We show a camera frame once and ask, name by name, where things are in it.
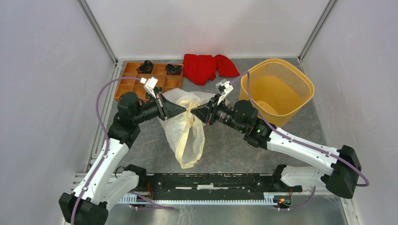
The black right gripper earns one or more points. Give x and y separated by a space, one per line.
207 114

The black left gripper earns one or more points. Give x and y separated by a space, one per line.
166 108

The pale yellow plastic trash bag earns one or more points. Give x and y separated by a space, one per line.
185 132

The yellow mesh trash bin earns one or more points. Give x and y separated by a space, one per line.
278 89

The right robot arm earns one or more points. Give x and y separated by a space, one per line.
337 168

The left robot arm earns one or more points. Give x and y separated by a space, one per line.
92 200

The orange wooden compartment tray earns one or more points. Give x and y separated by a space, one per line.
131 80

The black rolled item back right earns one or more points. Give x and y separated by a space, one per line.
172 69

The black rolled item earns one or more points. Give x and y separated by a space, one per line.
172 69
145 68

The red cloth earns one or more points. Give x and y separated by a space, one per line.
202 68

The black rolled item back left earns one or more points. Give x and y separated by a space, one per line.
145 68

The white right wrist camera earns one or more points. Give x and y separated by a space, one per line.
225 88

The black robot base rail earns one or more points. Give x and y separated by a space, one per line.
211 187

